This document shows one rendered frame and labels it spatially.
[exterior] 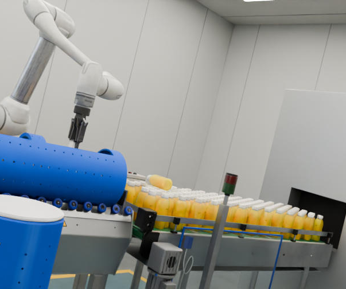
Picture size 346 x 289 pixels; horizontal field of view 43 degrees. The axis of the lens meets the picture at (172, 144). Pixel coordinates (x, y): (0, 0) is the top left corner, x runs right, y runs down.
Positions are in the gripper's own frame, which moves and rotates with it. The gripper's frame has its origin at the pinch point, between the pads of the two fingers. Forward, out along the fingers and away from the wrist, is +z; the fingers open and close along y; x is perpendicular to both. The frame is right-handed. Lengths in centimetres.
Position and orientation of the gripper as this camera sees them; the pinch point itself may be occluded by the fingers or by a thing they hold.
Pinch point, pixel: (73, 148)
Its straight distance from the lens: 208.1
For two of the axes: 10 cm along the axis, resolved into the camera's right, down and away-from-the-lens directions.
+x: 7.7, 1.8, 6.2
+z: -2.4, 9.7, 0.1
